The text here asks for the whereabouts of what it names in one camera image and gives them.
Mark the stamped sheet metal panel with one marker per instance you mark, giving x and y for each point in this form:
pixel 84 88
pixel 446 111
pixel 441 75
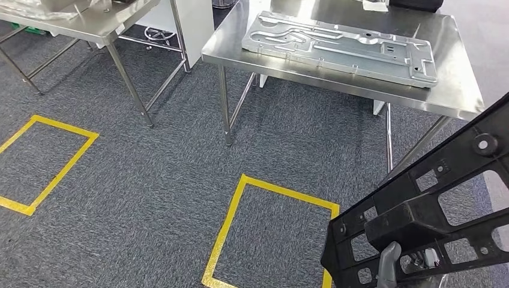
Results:
pixel 338 51

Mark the steel table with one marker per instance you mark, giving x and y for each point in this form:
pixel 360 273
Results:
pixel 99 28

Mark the green plastic crate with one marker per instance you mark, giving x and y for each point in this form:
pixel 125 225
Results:
pixel 28 30

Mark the black case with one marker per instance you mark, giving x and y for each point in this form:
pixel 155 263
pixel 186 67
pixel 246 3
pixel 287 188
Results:
pixel 415 4

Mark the white cabinet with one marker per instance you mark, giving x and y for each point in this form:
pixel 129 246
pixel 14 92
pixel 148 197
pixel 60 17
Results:
pixel 195 31

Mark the chrome chair base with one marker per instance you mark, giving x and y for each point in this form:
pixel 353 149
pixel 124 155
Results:
pixel 158 38

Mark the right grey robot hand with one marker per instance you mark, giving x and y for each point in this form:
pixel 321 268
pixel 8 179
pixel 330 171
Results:
pixel 387 266

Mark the steel workbench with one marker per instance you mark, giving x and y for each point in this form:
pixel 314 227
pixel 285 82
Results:
pixel 453 91

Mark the black plastic panel part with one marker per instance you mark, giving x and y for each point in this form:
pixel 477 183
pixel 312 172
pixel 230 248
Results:
pixel 397 226

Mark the clear plastic bag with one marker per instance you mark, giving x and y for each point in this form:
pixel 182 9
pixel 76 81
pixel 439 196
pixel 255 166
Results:
pixel 31 12

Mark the white paper sheet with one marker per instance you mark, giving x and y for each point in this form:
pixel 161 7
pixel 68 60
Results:
pixel 375 6

